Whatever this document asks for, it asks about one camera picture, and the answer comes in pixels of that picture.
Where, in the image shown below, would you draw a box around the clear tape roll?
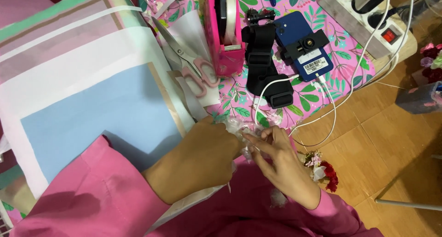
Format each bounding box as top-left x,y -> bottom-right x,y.
215,0 -> 239,46

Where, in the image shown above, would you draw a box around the blue smartphone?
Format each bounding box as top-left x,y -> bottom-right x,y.
273,11 -> 335,83

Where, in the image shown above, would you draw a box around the white power strip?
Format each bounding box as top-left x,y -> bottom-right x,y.
317,0 -> 407,60

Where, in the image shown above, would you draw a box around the clear crinkled plastic wrap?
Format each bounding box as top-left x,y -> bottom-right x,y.
211,117 -> 267,162

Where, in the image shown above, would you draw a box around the white paper strip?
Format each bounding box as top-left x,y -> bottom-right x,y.
152,0 -> 192,19

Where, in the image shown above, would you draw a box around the person's left hand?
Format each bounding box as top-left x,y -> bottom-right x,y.
142,116 -> 243,205

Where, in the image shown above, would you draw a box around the bunch of artificial flowers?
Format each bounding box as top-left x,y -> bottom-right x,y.
419,42 -> 442,85

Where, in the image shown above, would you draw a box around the long white power cable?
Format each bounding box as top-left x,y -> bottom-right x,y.
290,0 -> 392,131
352,0 -> 416,91

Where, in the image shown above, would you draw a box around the black phone clamp mount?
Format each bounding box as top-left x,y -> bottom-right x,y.
280,29 -> 330,61

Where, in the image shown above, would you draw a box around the small red pink flower bouquet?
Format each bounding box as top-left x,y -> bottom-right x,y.
298,150 -> 340,193

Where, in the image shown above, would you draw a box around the small white paper piece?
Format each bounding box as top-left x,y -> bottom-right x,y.
174,75 -> 221,109

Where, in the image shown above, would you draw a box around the pastel colour-block wrapping paper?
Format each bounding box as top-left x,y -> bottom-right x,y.
0,0 -> 197,200

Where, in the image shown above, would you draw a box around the pink floral tablecloth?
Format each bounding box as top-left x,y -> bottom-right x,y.
134,0 -> 376,131

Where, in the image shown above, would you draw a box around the pink-handled scissors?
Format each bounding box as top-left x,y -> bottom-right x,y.
151,17 -> 221,98

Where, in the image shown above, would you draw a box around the person's pink garment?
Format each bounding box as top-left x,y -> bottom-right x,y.
145,154 -> 384,237

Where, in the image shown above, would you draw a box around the grey plastic container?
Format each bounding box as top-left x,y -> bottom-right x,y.
395,81 -> 442,115

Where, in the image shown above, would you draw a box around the white charging cable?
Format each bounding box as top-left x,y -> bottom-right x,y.
254,75 -> 300,126
288,75 -> 337,148

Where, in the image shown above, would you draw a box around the black round plug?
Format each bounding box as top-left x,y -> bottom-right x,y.
367,8 -> 398,29

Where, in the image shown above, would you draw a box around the pink tape dispenser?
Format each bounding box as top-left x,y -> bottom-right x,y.
203,0 -> 246,78

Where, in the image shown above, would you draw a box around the black camera head strap mount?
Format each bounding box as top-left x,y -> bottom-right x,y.
241,8 -> 295,110

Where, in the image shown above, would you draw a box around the person's right hand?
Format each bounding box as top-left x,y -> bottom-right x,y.
241,125 -> 322,210

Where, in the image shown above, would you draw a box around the grey metal bar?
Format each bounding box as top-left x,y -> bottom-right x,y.
374,153 -> 442,212

